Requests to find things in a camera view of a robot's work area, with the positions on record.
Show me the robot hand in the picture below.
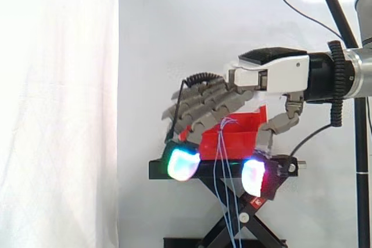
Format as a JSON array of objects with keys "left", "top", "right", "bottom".
[{"left": 160, "top": 46, "right": 310, "bottom": 201}]

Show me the red bin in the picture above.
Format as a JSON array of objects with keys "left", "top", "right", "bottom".
[{"left": 199, "top": 105, "right": 268, "bottom": 161}]

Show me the black stand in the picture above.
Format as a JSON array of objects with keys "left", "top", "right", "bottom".
[{"left": 148, "top": 154, "right": 307, "bottom": 248}]

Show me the black coiled cable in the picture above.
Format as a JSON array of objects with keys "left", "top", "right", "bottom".
[{"left": 327, "top": 40, "right": 355, "bottom": 128}]

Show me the thin black camera cable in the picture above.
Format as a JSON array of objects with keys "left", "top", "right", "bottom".
[{"left": 277, "top": 0, "right": 353, "bottom": 46}]

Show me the blue cable bundle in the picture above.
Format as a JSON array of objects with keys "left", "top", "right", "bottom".
[{"left": 213, "top": 117, "right": 244, "bottom": 248}]

